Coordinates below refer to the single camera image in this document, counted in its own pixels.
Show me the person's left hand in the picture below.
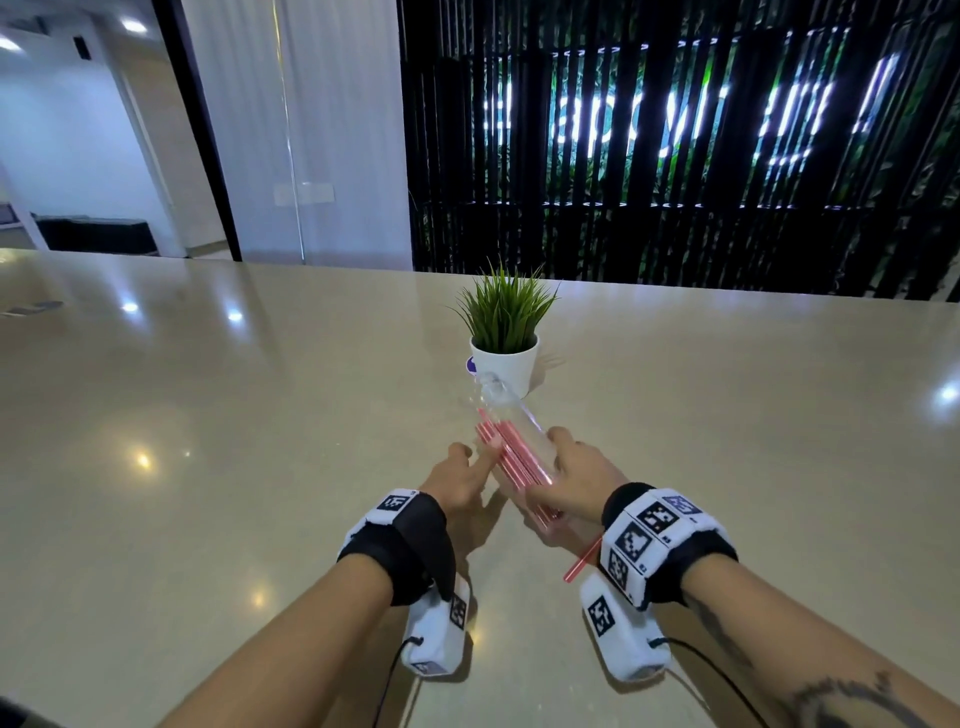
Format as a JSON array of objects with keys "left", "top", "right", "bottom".
[{"left": 418, "top": 442, "right": 502, "bottom": 520}]

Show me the person's right hand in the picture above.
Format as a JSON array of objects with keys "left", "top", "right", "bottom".
[{"left": 525, "top": 427, "right": 631, "bottom": 526}]

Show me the bundle of red straws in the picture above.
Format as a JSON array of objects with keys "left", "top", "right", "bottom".
[{"left": 476, "top": 418, "right": 562, "bottom": 528}]

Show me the clear plastic bag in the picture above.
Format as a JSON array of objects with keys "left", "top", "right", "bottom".
[{"left": 471, "top": 370, "right": 565, "bottom": 530}]

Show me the person's left forearm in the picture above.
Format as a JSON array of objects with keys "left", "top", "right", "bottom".
[{"left": 156, "top": 553, "right": 396, "bottom": 728}]

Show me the person's right forearm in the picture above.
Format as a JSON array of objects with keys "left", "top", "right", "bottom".
[{"left": 681, "top": 553, "right": 960, "bottom": 728}]

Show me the single red straw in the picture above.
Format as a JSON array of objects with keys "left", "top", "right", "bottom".
[{"left": 563, "top": 535, "right": 604, "bottom": 585}]

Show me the white plant pot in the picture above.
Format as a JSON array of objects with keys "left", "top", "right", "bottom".
[{"left": 469, "top": 334, "right": 540, "bottom": 399}]

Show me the black left wrist band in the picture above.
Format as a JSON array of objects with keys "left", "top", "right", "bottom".
[{"left": 336, "top": 489, "right": 457, "bottom": 607}]

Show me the black wrist band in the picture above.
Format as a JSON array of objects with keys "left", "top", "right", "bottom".
[
  {"left": 600, "top": 483, "right": 740, "bottom": 611},
  {"left": 336, "top": 489, "right": 457, "bottom": 607}
]

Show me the black right wrist band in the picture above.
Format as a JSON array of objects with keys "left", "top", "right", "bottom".
[{"left": 600, "top": 483, "right": 740, "bottom": 611}]

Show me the green grass plant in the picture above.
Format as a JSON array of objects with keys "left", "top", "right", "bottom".
[{"left": 453, "top": 261, "right": 561, "bottom": 355}]

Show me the black slatted screen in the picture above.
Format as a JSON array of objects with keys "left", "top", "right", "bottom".
[{"left": 397, "top": 0, "right": 960, "bottom": 303}]

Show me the white frosted glass panel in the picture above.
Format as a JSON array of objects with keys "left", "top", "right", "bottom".
[{"left": 180, "top": 0, "right": 414, "bottom": 272}]

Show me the black bench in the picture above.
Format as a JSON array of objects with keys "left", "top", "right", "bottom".
[{"left": 36, "top": 215, "right": 159, "bottom": 257}]

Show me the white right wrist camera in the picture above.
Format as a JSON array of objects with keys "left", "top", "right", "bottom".
[{"left": 579, "top": 572, "right": 673, "bottom": 684}]

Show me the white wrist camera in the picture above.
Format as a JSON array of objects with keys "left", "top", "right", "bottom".
[
  {"left": 400, "top": 573, "right": 473, "bottom": 679},
  {"left": 579, "top": 572, "right": 673, "bottom": 684}
]

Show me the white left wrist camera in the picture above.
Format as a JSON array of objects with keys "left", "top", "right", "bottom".
[{"left": 400, "top": 573, "right": 473, "bottom": 679}]

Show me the black left camera cable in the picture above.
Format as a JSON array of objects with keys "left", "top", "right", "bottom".
[{"left": 371, "top": 636, "right": 425, "bottom": 728}]

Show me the black camera cable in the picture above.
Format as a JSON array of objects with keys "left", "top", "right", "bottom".
[
  {"left": 371, "top": 636, "right": 425, "bottom": 728},
  {"left": 649, "top": 636, "right": 772, "bottom": 728}
]

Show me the black right camera cable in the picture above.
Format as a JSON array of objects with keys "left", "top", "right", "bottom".
[{"left": 649, "top": 636, "right": 772, "bottom": 728}]

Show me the black door frame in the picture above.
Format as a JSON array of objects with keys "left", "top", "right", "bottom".
[{"left": 152, "top": 0, "right": 243, "bottom": 263}]

